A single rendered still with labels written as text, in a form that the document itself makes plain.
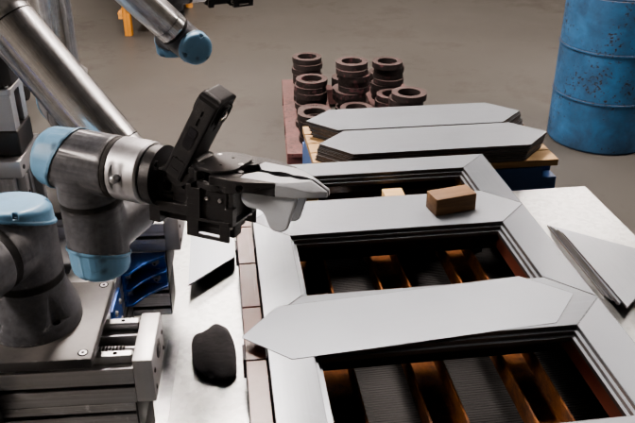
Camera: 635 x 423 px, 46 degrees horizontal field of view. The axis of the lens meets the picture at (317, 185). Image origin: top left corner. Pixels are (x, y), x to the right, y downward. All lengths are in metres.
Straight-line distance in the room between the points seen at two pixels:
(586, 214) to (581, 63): 2.31
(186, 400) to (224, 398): 0.08
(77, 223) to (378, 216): 1.18
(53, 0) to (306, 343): 0.90
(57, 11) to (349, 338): 0.94
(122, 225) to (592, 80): 3.83
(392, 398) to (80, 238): 1.10
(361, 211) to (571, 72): 2.77
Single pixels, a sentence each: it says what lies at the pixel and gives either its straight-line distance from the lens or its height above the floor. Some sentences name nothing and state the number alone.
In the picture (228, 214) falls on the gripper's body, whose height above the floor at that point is 1.42.
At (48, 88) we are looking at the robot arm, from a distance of 1.06.
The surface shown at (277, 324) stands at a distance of 1.60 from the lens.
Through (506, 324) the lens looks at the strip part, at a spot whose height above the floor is 0.85.
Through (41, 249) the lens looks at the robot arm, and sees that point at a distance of 1.24.
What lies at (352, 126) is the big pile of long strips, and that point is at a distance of 2.55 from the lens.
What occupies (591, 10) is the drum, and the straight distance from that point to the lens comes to 4.48.
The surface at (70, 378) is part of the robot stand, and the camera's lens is 1.35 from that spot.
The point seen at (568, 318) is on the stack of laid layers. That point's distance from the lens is 1.70.
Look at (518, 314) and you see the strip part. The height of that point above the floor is 0.85.
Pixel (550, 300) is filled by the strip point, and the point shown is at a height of 0.85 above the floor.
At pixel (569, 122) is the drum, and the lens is 4.68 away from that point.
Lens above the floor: 1.81
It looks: 27 degrees down
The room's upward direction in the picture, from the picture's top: straight up
